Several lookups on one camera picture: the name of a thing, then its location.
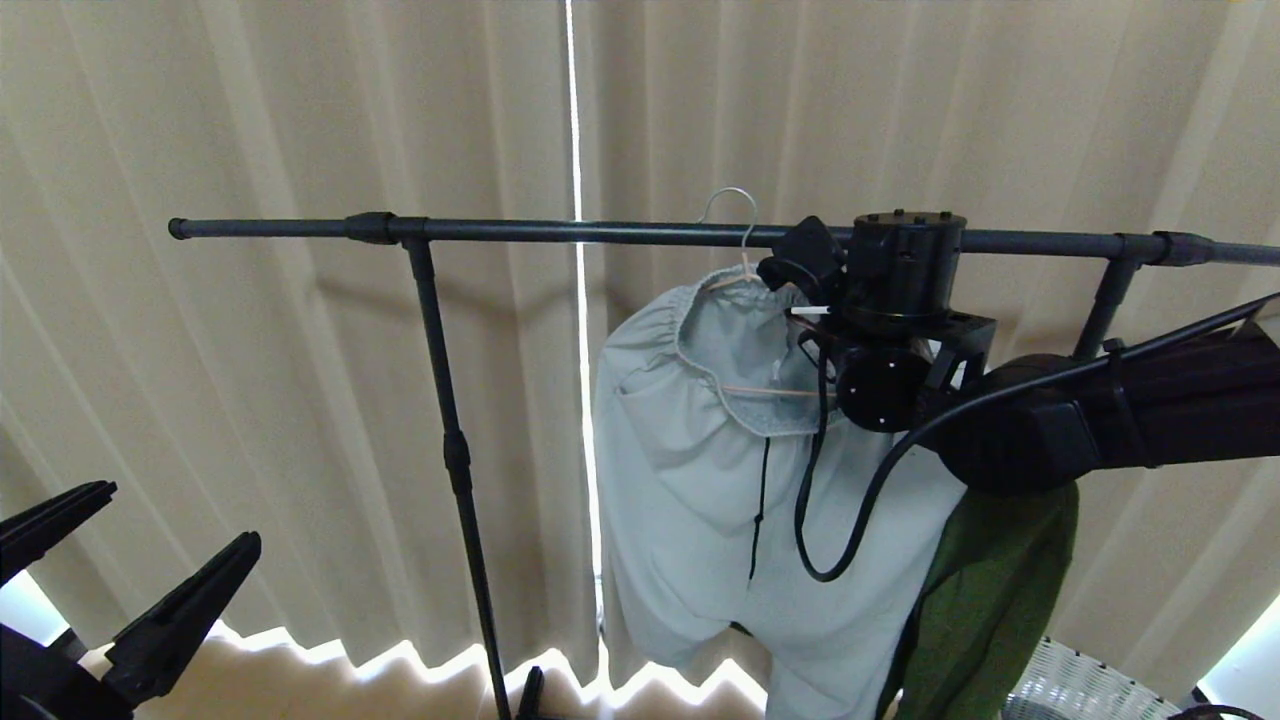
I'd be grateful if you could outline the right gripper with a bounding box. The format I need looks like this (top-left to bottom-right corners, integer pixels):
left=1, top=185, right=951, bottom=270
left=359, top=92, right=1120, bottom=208
left=834, top=342, right=939, bottom=435

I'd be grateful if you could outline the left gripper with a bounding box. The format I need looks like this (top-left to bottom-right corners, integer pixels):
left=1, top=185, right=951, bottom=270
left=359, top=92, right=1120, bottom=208
left=0, top=479, right=264, bottom=720

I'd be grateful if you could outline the pink clothes hanger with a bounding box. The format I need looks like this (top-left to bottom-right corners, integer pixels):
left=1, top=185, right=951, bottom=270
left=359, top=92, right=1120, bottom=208
left=678, top=186, right=833, bottom=400

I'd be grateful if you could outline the green long-sleeved shirt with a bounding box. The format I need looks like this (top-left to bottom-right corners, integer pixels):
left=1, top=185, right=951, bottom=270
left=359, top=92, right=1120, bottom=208
left=893, top=480, right=1082, bottom=720

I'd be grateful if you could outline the pale grey garment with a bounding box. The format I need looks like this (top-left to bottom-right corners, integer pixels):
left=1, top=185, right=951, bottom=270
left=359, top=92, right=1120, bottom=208
left=591, top=264, right=967, bottom=720

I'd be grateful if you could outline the white laundry basket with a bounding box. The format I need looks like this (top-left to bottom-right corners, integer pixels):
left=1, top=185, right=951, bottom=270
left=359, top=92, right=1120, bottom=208
left=1002, top=636, right=1263, bottom=720

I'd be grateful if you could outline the black clothes rack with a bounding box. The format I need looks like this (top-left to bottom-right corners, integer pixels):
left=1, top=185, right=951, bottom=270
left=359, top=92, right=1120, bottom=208
left=167, top=211, right=1280, bottom=720

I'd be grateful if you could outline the beige curtain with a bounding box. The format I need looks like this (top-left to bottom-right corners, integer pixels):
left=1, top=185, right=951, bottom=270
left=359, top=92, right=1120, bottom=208
left=0, top=0, right=1280, bottom=701

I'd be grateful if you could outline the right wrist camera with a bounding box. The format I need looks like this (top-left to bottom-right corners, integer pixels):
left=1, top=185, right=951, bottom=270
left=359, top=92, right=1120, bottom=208
left=756, top=216, right=847, bottom=302

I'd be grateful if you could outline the black cable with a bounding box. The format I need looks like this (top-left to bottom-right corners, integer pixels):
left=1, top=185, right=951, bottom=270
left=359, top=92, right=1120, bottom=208
left=794, top=293, right=1280, bottom=584

